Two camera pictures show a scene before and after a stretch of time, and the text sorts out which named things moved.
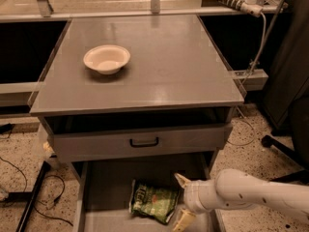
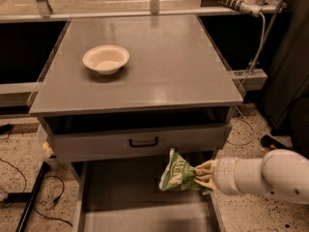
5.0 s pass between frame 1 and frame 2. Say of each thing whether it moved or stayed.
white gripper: moved
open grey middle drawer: stayed
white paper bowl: stayed
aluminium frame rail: stayed
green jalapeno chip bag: moved
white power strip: stayed
